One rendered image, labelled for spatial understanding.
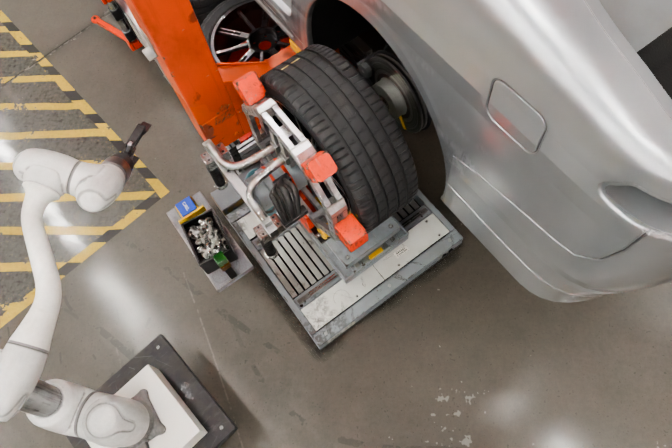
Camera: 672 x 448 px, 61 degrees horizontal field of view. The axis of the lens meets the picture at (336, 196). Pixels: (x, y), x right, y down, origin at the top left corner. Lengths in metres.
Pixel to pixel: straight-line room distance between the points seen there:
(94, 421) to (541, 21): 1.76
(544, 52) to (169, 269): 2.16
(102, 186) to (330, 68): 0.75
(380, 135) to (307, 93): 0.26
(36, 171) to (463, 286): 1.83
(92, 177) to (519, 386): 1.88
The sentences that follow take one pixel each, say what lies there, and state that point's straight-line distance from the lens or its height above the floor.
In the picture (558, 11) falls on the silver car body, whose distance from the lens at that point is 1.26.
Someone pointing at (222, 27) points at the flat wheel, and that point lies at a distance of 3.01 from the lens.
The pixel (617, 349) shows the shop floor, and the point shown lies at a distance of 2.83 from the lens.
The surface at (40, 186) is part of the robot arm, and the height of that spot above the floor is 1.27.
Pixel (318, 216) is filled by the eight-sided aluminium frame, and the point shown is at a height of 0.63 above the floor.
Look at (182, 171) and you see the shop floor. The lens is 3.15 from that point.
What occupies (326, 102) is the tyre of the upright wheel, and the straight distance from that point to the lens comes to 1.75.
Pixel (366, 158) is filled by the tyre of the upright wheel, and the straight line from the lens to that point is 1.74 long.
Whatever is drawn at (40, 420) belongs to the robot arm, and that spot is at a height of 0.70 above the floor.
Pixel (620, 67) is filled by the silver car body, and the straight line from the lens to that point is 1.24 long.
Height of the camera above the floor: 2.60
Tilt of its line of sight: 64 degrees down
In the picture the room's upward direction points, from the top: 11 degrees counter-clockwise
